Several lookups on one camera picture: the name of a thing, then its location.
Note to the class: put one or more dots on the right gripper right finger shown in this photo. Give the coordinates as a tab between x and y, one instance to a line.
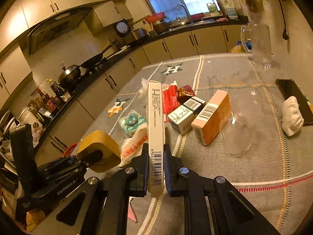
211	206

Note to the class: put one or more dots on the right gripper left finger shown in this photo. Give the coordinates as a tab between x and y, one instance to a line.
102	208

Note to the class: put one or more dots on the yellow tape roll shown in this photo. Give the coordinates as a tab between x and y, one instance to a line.
100	151

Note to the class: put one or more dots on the white printed plastic bag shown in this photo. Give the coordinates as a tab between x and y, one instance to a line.
132	147

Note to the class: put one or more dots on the orange carton box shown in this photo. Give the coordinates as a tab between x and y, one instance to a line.
212	118

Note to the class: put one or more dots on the teal cartoon snack packet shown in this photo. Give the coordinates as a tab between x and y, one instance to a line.
131	121

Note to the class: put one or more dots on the white and blue carton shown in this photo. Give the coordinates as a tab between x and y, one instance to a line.
182	117

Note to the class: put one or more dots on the long white medicine box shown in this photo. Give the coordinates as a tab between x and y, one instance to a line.
154	110

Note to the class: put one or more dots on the red snack bag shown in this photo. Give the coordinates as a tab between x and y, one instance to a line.
169	99

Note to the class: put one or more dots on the small brown foil wrapper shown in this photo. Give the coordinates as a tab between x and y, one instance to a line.
184	93

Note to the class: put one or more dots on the white tissue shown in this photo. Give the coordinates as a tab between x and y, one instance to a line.
292	119

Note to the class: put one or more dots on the clear knotted plastic bag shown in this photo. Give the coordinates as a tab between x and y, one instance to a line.
142	92

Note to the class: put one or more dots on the lower kitchen cabinets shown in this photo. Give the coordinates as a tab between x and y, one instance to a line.
146	61

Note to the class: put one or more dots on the round kitchen scale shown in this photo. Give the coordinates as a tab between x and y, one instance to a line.
122	28

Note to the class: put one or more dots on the red plastic basket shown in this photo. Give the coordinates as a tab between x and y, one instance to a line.
69	150

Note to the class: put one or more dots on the black countertop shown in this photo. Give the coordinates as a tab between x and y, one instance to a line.
102	68

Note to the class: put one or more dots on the clear plastic cup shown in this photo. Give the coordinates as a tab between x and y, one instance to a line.
238	131

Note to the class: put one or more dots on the brown sauce bottle red label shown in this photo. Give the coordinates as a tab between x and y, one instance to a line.
49	105

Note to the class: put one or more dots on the grey star tablecloth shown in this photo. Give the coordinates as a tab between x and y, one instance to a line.
275	174

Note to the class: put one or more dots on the steel pot with lid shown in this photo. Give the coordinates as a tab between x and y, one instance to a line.
69	75

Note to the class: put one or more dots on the black wallet on table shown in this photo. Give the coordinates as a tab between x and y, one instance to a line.
289	88

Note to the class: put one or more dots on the range hood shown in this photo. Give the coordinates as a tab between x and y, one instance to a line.
53	27

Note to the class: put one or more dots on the clear glass pitcher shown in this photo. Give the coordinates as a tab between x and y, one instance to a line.
260	51

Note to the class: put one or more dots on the sink faucet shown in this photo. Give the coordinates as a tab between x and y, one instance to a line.
183	16

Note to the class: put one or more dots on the red colander bowl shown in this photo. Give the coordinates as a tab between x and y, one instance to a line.
155	17

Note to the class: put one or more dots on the green detergent jug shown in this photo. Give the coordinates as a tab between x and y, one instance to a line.
213	9

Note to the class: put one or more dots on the black wok with handle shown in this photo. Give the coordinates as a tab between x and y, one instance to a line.
90	63

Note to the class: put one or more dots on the upper wall cabinets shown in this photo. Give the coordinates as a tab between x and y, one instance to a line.
21	73

